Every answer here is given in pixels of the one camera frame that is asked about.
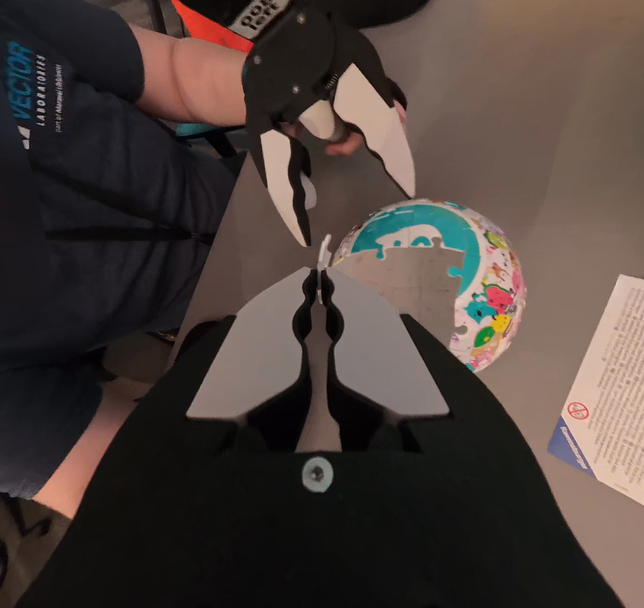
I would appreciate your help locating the person's left hand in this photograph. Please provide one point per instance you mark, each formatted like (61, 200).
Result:
(347, 145)

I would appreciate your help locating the person in dark shirt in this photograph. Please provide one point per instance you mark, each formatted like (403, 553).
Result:
(100, 190)

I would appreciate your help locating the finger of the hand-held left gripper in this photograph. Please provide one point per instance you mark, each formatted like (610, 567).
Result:
(279, 175)
(375, 115)

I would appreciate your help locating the person's left forearm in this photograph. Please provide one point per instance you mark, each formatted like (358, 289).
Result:
(201, 80)

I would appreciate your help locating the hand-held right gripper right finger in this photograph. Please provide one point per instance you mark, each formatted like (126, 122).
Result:
(382, 361)

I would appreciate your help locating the printed instruction leaflet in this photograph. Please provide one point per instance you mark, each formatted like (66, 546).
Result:
(614, 381)

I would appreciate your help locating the person's right forearm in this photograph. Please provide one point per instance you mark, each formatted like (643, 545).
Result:
(75, 467)

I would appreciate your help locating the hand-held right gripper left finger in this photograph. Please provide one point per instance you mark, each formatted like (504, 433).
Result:
(251, 356)

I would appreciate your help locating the colourful puzzle ball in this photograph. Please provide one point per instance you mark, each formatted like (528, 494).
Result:
(483, 266)

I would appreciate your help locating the white curved puzzle piece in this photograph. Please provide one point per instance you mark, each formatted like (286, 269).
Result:
(324, 253)

